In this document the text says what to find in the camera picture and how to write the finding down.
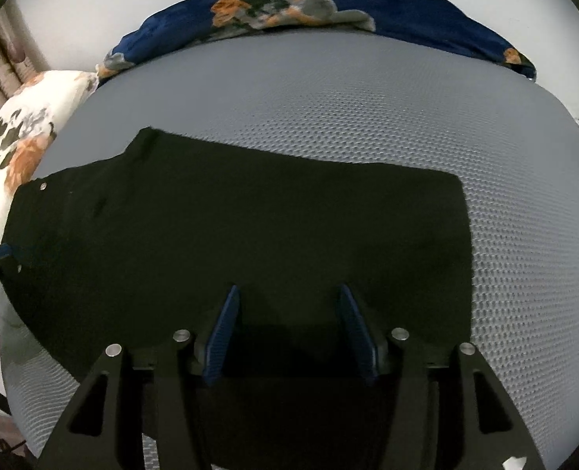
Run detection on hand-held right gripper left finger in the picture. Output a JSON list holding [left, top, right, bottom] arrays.
[[37, 284, 244, 470]]

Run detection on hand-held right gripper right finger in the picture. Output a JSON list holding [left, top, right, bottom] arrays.
[[335, 283, 547, 470]]

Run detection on black pants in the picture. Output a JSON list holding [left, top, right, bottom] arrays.
[[3, 127, 476, 470]]

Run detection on white floral pillow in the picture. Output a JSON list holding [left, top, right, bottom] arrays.
[[0, 70, 99, 255]]

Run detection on beige curtain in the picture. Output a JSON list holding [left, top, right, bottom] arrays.
[[0, 0, 51, 125]]

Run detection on navy floral pillow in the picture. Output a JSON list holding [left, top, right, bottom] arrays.
[[96, 0, 538, 84]]

